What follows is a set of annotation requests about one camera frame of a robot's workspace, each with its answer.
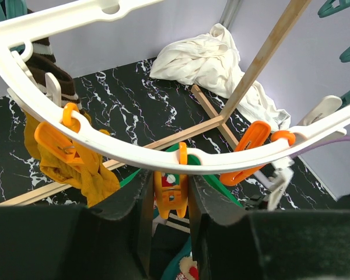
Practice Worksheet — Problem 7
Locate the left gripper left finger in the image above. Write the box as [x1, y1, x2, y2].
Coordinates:
[0, 170, 153, 279]

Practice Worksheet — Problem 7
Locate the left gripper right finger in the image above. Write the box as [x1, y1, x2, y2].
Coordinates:
[188, 176, 350, 279]

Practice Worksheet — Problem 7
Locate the yellow-orange clip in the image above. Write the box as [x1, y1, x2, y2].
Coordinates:
[153, 142, 190, 220]
[34, 103, 83, 171]

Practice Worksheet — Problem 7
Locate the orange clip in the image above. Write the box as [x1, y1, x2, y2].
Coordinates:
[219, 121, 296, 187]

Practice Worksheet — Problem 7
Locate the santa character sock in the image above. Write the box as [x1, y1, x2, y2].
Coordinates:
[160, 171, 200, 280]

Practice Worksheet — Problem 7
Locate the white plastic clip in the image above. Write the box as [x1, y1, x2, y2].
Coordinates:
[7, 51, 62, 109]

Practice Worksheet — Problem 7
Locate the white oval clip hanger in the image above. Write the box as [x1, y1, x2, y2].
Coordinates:
[0, 0, 350, 176]

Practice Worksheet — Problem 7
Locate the black striped sock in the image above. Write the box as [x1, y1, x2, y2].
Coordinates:
[149, 208, 190, 279]

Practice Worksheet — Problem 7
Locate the black marbled mat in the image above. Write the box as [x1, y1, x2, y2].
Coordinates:
[0, 59, 335, 209]

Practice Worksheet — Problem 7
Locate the white crumpled cloth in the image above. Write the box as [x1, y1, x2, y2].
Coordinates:
[150, 23, 291, 131]

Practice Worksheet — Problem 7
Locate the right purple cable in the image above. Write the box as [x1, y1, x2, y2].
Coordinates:
[288, 135, 350, 160]

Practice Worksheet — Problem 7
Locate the wooden clothes rack frame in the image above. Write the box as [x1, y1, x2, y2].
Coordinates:
[0, 0, 313, 208]

